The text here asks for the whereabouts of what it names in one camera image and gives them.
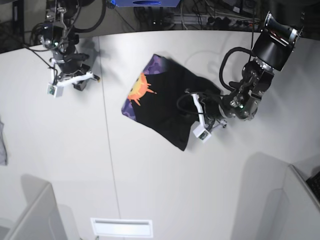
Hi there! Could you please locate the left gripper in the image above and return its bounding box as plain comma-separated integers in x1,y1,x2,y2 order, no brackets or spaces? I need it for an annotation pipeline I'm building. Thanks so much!
199,93,227,121

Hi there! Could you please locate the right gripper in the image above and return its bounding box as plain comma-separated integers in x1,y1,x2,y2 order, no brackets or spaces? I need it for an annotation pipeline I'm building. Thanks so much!
53,51,90,92

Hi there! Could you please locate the black T-shirt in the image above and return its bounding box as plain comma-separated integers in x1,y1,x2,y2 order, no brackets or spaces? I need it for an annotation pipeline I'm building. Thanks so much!
121,54,221,151

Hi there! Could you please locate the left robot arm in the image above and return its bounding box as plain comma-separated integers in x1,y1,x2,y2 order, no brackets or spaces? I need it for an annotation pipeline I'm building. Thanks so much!
197,11,303,121

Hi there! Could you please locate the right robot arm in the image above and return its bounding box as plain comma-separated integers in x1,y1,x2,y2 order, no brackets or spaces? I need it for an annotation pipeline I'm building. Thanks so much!
37,0,107,98

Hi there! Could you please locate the white power strip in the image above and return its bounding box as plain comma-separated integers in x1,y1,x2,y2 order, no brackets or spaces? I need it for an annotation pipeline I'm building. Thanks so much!
169,13,253,27

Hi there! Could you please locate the blue box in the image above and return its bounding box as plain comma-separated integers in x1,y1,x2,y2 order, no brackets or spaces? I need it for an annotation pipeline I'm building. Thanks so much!
110,0,180,8

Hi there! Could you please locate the grey cloth at left edge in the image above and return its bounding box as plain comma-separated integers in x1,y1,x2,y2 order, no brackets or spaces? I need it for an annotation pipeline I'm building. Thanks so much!
0,122,8,166

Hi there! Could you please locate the black keyboard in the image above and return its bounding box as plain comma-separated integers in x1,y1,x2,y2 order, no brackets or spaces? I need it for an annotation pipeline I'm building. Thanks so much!
306,172,320,201

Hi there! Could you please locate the white partition panel right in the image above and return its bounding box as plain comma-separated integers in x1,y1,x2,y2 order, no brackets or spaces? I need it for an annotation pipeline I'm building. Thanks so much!
282,165,320,240

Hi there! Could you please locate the white partition panel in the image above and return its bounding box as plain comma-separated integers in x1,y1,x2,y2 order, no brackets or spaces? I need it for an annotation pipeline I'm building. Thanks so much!
282,165,320,240
0,183,68,240

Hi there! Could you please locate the white partition panel left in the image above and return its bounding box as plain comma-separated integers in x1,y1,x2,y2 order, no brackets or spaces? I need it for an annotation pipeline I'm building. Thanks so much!
0,183,68,240

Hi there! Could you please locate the white label plate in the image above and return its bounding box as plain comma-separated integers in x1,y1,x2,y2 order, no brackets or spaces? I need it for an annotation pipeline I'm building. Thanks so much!
90,217,154,239

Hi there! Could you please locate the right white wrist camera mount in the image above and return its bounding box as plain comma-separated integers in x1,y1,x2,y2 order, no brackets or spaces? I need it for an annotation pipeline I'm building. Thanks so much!
47,63,101,98

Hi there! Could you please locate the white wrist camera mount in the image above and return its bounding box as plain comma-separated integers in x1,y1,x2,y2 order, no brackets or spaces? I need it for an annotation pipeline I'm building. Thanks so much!
185,88,227,143
47,63,101,98

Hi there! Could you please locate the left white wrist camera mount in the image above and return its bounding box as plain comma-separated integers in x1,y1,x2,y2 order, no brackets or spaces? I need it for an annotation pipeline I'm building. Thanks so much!
185,88,227,143

